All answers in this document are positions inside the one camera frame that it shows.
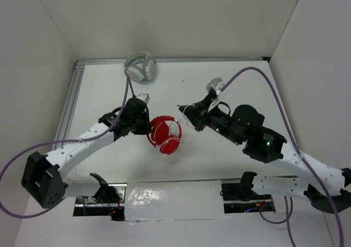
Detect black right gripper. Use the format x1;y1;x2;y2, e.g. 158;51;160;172
180;89;243;141

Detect red headphones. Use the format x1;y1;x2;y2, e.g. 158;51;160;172
146;116;182;155

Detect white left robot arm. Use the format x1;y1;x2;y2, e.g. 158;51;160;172
21;94;151;209

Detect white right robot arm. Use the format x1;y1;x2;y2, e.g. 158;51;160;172
178;95;350;214

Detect white grey headphones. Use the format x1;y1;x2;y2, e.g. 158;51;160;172
123;52;156;82

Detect white taped cover panel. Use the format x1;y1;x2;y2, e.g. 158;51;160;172
124;180;226;221

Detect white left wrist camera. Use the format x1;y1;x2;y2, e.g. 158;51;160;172
137;94;150;104

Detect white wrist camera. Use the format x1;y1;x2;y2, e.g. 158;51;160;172
137;94;150;104
206;77;227;112

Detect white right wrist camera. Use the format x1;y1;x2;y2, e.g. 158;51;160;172
206;77;227;112

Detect aluminium frame rail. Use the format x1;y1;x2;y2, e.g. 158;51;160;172
76;56;271;66

